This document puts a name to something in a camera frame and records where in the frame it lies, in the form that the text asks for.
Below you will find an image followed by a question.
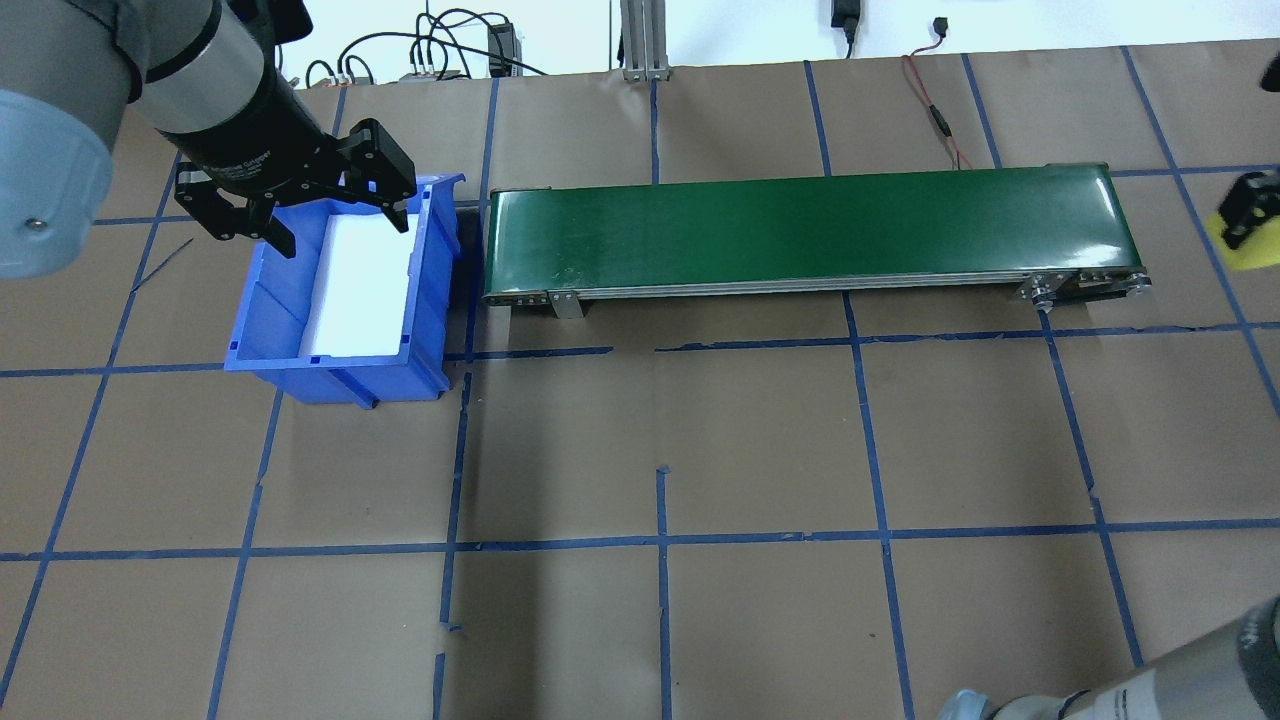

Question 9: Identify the yellow foam block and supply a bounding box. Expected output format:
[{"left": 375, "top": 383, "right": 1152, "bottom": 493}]
[{"left": 1204, "top": 213, "right": 1280, "bottom": 273}]

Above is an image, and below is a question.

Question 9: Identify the white foam bin liner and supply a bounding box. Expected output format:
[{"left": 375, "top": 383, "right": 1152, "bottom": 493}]
[{"left": 300, "top": 210, "right": 422, "bottom": 359}]

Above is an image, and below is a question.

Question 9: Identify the blue plastic storage bin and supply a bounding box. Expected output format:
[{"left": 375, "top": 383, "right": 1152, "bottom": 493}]
[{"left": 224, "top": 172, "right": 469, "bottom": 409}]

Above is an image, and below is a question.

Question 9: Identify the green belt conveyor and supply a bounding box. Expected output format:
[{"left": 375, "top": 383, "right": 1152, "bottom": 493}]
[{"left": 483, "top": 162, "right": 1153, "bottom": 319}]

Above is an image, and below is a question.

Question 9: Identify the black thin cable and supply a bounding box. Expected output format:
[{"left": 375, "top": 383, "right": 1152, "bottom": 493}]
[{"left": 305, "top": 30, "right": 406, "bottom": 89}]

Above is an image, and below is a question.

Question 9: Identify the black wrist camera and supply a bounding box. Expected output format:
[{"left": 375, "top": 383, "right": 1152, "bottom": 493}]
[{"left": 234, "top": 0, "right": 314, "bottom": 44}]

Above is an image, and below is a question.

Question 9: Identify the black looped adapter cable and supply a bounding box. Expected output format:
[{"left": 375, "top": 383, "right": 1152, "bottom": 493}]
[{"left": 412, "top": 8, "right": 551, "bottom": 79}]

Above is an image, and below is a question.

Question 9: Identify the aluminium profile post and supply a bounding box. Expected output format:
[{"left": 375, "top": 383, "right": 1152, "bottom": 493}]
[{"left": 620, "top": 0, "right": 671, "bottom": 81}]

